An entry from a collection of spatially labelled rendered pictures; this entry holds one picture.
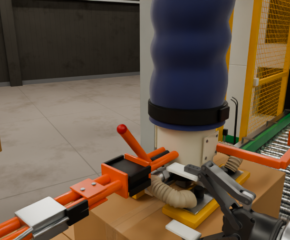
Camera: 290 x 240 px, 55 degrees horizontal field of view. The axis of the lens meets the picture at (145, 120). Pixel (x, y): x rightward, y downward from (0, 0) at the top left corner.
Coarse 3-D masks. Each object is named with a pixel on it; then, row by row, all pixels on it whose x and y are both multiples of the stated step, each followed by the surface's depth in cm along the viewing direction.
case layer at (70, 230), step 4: (68, 204) 145; (68, 228) 128; (72, 228) 128; (12, 232) 125; (64, 232) 125; (68, 232) 125; (72, 232) 125; (4, 236) 122; (56, 236) 122; (60, 236) 122; (64, 236) 122; (68, 236) 123; (72, 236) 122
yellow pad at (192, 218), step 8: (224, 168) 85; (232, 176) 86; (240, 176) 87; (248, 176) 88; (240, 184) 84; (200, 192) 73; (208, 192) 77; (200, 200) 73; (208, 200) 73; (168, 208) 71; (176, 208) 71; (184, 208) 70; (200, 208) 70; (208, 208) 71; (216, 208) 74; (176, 216) 69; (184, 216) 68; (192, 216) 68; (200, 216) 68; (184, 224) 68; (192, 224) 66
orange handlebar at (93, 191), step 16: (224, 144) 80; (160, 160) 70; (256, 160) 73; (272, 160) 70; (288, 160) 70; (80, 192) 55; (96, 192) 55; (112, 192) 58; (0, 224) 47; (16, 224) 48
